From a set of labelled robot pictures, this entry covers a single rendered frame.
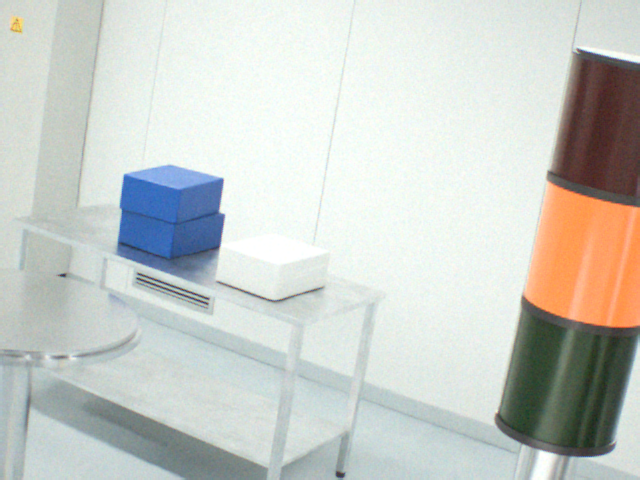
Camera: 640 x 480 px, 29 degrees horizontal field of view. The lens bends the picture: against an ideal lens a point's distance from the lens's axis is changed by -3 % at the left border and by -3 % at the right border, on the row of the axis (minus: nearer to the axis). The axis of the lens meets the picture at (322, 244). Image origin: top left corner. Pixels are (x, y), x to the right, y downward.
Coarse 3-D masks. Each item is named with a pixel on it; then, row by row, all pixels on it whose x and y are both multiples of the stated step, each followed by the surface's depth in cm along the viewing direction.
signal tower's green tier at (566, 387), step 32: (544, 320) 47; (512, 352) 49; (544, 352) 47; (576, 352) 46; (608, 352) 47; (512, 384) 49; (544, 384) 47; (576, 384) 47; (608, 384) 47; (512, 416) 48; (544, 416) 47; (576, 416) 47; (608, 416) 48
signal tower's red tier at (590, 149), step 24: (576, 72) 46; (600, 72) 45; (624, 72) 44; (576, 96) 46; (600, 96) 45; (624, 96) 44; (576, 120) 46; (600, 120) 45; (624, 120) 44; (576, 144) 46; (600, 144) 45; (624, 144) 45; (552, 168) 47; (576, 168) 46; (600, 168) 45; (624, 168) 45; (624, 192) 45
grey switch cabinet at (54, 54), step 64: (0, 0) 718; (64, 0) 700; (0, 64) 724; (64, 64) 715; (0, 128) 730; (64, 128) 731; (0, 192) 737; (64, 192) 747; (0, 256) 743; (64, 256) 762
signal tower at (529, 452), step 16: (576, 48) 46; (592, 48) 48; (608, 64) 44; (624, 64) 44; (576, 192) 46; (592, 192) 45; (608, 192) 45; (528, 304) 48; (560, 320) 46; (576, 320) 46; (496, 416) 50; (512, 432) 48; (528, 448) 49; (544, 448) 47; (560, 448) 47; (576, 448) 47; (592, 448) 48; (608, 448) 48; (528, 464) 49; (544, 464) 49; (560, 464) 49; (576, 464) 49
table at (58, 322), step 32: (0, 288) 455; (32, 288) 462; (64, 288) 469; (96, 288) 476; (0, 320) 422; (32, 320) 428; (64, 320) 434; (96, 320) 440; (128, 320) 446; (0, 352) 397; (32, 352) 399; (64, 352) 405; (96, 352) 414; (128, 352) 428; (0, 384) 437; (0, 416) 440; (0, 448) 443
